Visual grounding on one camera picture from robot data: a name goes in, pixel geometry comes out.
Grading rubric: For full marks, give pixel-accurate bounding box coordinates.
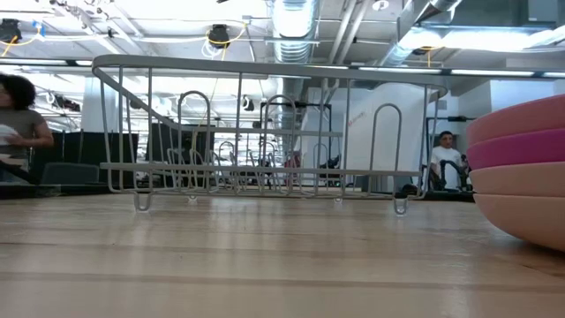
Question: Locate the person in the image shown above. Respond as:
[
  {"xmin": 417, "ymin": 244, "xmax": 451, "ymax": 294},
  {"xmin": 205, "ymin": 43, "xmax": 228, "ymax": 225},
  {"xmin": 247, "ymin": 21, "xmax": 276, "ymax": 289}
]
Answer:
[
  {"xmin": 0, "ymin": 72, "xmax": 55, "ymax": 185},
  {"xmin": 428, "ymin": 130, "xmax": 469, "ymax": 192}
]

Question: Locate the grey-green chair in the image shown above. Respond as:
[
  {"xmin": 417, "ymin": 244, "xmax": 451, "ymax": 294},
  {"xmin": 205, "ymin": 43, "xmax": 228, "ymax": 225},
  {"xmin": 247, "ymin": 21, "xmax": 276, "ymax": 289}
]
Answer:
[{"xmin": 41, "ymin": 162, "xmax": 101, "ymax": 186}]

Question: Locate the black ceiling camera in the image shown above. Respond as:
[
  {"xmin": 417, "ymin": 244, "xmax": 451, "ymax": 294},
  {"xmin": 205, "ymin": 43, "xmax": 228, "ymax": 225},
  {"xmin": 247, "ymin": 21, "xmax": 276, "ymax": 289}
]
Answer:
[
  {"xmin": 0, "ymin": 18, "xmax": 22, "ymax": 44},
  {"xmin": 207, "ymin": 24, "xmax": 231, "ymax": 46}
]

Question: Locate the silver ventilation duct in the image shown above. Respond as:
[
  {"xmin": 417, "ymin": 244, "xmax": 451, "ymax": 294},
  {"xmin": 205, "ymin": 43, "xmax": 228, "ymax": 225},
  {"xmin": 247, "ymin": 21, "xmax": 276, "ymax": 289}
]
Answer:
[
  {"xmin": 386, "ymin": 0, "xmax": 464, "ymax": 67},
  {"xmin": 271, "ymin": 0, "xmax": 321, "ymax": 63}
]

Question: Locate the black partition wall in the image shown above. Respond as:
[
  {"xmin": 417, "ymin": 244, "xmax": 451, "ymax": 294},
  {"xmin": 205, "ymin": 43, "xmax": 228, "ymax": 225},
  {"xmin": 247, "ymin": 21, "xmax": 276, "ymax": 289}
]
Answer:
[{"xmin": 26, "ymin": 129, "xmax": 139, "ymax": 186}]

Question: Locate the white pillar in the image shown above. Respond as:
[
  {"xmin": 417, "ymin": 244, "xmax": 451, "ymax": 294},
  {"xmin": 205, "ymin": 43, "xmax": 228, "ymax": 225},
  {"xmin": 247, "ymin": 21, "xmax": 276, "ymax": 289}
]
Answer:
[{"xmin": 80, "ymin": 77, "xmax": 120, "ymax": 133}]

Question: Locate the grey wire dish rack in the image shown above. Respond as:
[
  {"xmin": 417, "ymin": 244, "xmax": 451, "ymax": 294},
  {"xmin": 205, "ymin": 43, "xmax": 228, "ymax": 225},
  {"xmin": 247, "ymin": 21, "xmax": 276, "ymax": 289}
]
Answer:
[{"xmin": 91, "ymin": 54, "xmax": 449, "ymax": 216}]

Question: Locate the ceiling light strip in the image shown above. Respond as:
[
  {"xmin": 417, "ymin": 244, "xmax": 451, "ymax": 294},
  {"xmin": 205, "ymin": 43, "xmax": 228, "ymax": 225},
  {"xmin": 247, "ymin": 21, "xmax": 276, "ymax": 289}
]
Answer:
[
  {"xmin": 449, "ymin": 69, "xmax": 535, "ymax": 78},
  {"xmin": 358, "ymin": 66, "xmax": 442, "ymax": 75}
]

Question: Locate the pale pink plate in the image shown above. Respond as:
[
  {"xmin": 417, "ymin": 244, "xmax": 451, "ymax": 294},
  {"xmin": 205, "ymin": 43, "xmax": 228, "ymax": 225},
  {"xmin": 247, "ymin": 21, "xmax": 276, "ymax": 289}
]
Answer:
[
  {"xmin": 469, "ymin": 161, "xmax": 565, "ymax": 198},
  {"xmin": 473, "ymin": 193, "xmax": 565, "ymax": 254}
]

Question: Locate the black monitor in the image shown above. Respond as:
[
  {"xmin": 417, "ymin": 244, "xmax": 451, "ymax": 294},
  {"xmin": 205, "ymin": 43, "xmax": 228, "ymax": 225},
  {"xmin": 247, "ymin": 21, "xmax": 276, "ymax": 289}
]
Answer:
[{"xmin": 146, "ymin": 122, "xmax": 216, "ymax": 186}]

